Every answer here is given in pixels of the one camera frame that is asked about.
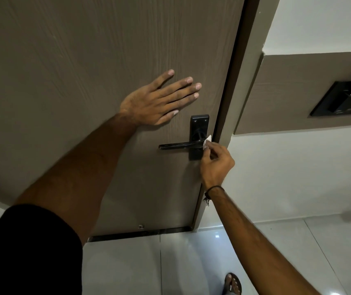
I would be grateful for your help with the person's left hand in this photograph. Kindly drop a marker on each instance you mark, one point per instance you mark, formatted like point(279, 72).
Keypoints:
point(151, 102)

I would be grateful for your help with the person's right hand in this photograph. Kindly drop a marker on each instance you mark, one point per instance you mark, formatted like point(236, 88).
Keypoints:
point(217, 168)

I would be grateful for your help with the black door lock plate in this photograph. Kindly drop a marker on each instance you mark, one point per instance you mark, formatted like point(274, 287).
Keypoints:
point(200, 122)

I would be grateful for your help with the black thread wristband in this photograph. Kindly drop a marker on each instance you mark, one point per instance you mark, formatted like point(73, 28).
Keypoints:
point(215, 188)

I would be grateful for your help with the black shirt sleeve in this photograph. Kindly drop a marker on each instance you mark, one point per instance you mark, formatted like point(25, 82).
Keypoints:
point(24, 251)

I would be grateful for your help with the person's left thumb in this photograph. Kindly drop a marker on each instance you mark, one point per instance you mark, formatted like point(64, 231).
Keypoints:
point(167, 117)

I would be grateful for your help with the black wall switch panel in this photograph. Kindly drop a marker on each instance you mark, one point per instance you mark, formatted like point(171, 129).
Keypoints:
point(332, 101)

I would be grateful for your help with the person's foot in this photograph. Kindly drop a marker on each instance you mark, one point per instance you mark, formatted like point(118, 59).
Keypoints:
point(233, 282)

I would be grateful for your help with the brown wooden door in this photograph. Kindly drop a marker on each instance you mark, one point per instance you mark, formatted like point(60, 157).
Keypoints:
point(71, 52)

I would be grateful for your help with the white tissue wad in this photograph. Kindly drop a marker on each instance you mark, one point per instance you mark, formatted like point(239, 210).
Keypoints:
point(207, 140)

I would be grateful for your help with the person's left forearm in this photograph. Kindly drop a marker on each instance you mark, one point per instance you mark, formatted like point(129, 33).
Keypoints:
point(80, 172)

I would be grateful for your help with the beige door frame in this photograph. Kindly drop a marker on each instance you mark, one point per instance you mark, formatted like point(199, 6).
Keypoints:
point(251, 58)

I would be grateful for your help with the person's left middle finger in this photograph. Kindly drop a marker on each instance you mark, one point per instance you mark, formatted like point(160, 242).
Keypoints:
point(187, 90)

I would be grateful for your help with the person's right fingers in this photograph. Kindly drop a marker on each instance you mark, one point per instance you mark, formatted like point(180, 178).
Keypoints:
point(214, 148)

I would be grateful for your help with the person's left little finger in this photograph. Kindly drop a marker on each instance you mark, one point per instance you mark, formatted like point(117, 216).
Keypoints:
point(164, 78)

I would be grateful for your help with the brown sandal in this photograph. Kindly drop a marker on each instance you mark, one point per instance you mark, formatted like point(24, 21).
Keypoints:
point(235, 287)

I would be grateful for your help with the person's right forearm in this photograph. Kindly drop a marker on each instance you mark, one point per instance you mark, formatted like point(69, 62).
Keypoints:
point(255, 242)

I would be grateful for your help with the brown wood wall panel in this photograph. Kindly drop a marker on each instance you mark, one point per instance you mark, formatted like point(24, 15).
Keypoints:
point(286, 95)

